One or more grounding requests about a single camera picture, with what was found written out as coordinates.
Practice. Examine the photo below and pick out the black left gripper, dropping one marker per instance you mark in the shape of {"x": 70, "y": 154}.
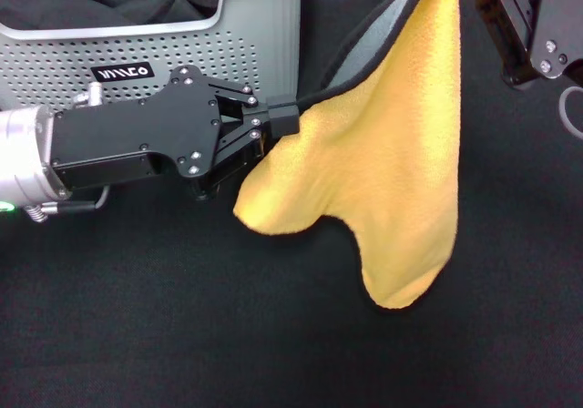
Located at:
{"x": 136, "y": 139}

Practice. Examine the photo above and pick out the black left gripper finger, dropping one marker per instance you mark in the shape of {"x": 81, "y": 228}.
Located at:
{"x": 284, "y": 126}
{"x": 282, "y": 107}

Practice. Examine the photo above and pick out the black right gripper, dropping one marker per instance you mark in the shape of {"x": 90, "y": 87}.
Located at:
{"x": 560, "y": 21}

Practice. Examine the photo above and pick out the yellow grey towel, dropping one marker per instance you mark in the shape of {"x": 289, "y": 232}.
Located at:
{"x": 387, "y": 153}

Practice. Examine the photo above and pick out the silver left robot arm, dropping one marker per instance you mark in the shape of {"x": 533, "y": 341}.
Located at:
{"x": 23, "y": 153}

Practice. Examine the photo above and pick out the grey perforated storage box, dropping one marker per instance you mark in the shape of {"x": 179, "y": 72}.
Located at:
{"x": 54, "y": 57}

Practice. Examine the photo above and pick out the black tablecloth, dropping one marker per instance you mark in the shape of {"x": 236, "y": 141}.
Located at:
{"x": 182, "y": 312}

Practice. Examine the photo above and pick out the dark crumpled cloth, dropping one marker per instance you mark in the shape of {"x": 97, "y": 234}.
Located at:
{"x": 45, "y": 12}

